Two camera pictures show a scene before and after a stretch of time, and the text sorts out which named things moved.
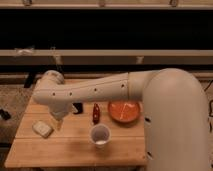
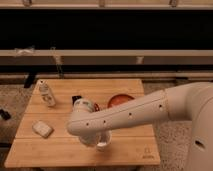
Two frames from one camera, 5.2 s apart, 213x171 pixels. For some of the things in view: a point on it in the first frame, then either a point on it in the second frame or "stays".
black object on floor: (5, 115) stays
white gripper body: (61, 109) -> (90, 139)
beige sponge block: (42, 129) stays
